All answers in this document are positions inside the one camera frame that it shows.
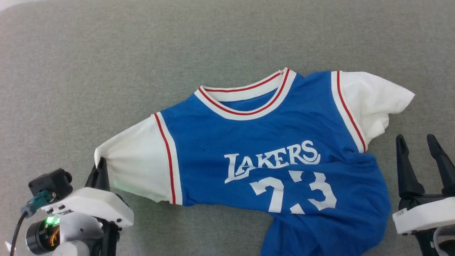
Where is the blue white Lakers jersey shirt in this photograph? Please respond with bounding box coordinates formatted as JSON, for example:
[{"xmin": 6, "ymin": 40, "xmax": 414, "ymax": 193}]
[{"xmin": 94, "ymin": 68, "xmax": 416, "ymax": 256}]

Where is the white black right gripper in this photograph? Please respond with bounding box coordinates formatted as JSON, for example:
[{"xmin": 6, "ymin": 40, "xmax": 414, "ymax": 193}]
[{"xmin": 392, "ymin": 134, "xmax": 455, "ymax": 235}]

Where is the black cable with green plug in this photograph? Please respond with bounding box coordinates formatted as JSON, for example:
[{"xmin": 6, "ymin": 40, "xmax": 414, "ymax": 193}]
[{"xmin": 10, "ymin": 190, "xmax": 56, "ymax": 256}]

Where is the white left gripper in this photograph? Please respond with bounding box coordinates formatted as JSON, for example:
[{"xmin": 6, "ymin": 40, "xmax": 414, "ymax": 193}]
[{"xmin": 41, "ymin": 158, "xmax": 134, "ymax": 228}]

